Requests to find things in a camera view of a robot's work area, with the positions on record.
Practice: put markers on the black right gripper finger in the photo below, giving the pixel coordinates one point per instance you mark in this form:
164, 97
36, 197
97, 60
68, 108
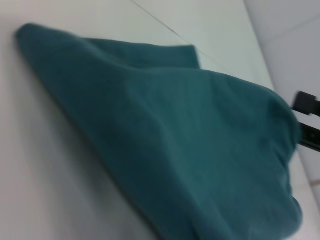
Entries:
306, 103
310, 136

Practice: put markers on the teal blue t-shirt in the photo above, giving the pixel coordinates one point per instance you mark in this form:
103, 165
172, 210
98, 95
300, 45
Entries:
175, 130

